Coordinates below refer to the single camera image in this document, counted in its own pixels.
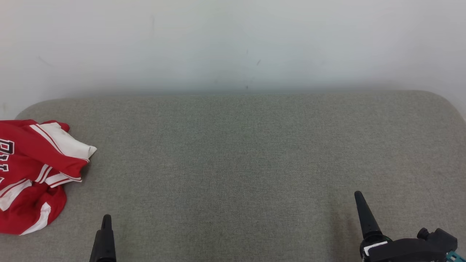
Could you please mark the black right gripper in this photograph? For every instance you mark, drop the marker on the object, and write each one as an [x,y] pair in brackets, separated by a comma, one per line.
[397,251]

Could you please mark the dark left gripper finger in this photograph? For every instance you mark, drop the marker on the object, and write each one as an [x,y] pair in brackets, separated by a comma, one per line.
[104,243]

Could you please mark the red basketball shorts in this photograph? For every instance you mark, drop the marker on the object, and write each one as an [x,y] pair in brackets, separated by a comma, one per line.
[25,213]

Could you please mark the red basketball jersey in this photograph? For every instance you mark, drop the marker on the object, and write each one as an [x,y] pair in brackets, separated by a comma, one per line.
[32,153]

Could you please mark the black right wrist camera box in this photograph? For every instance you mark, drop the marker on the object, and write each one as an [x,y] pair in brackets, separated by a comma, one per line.
[440,240]

